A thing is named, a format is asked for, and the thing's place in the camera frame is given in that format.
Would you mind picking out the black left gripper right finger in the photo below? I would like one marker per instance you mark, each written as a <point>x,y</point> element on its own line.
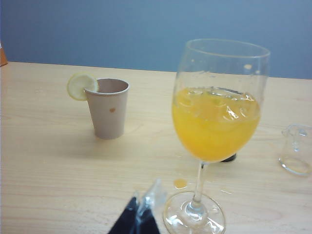
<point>149,219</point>

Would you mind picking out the orange box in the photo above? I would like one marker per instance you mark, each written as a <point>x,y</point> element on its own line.
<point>2,56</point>

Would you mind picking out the wine glass with orange juice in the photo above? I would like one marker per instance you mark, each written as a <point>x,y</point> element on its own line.
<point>214,126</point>

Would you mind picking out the clear glass measuring cup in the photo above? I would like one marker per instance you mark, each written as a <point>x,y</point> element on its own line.
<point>292,167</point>

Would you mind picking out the lemon slice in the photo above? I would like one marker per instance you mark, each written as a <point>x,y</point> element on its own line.
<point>79,85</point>

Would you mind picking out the gray tinted measuring cup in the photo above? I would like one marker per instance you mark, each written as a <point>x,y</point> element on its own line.
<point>230,159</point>

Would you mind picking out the beige paper cup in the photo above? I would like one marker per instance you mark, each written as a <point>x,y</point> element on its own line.
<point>107,114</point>

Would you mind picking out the orange juice drop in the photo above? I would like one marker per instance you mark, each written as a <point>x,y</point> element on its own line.
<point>180,183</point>

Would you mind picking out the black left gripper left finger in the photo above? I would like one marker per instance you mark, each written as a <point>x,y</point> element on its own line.
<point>126,219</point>

